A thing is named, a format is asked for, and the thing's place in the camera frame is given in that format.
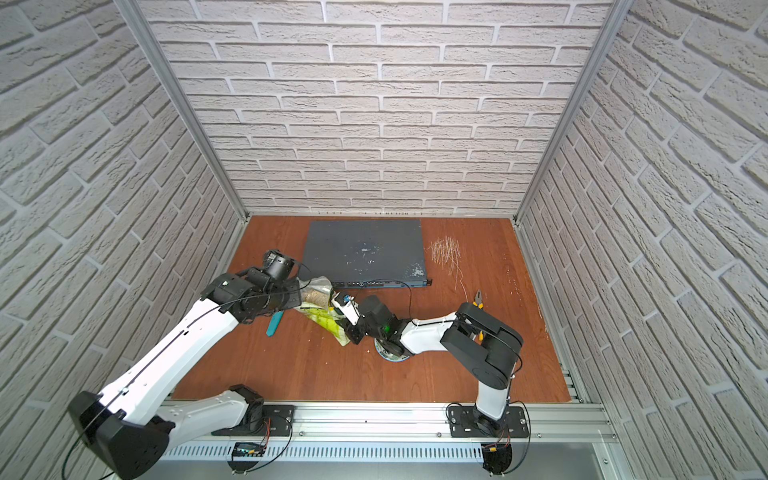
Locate green oats bag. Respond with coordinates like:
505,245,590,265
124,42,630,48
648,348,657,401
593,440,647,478
295,276,350,346

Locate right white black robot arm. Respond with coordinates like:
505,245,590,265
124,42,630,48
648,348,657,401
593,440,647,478
331,293,524,431

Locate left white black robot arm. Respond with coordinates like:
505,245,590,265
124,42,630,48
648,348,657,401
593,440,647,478
67,272,309,479

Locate green leaf pattern bowl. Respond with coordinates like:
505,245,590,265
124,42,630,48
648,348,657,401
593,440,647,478
374,339,410,363

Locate yellow black pliers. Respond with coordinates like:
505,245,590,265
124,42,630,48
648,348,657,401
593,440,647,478
471,290,486,344

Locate left small circuit board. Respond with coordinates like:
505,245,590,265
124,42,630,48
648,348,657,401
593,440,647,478
231,442,266,460

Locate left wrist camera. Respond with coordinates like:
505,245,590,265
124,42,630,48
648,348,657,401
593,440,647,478
262,249,296,282

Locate grey network switch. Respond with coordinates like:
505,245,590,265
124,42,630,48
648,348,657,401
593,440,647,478
302,219,431,289

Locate aluminium frame rail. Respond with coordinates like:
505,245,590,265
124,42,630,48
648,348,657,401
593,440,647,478
162,402,618,463

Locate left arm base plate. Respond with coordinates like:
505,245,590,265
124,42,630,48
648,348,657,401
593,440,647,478
212,404,296,437

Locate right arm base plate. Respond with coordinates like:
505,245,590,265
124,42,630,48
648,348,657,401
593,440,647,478
445,402,530,439

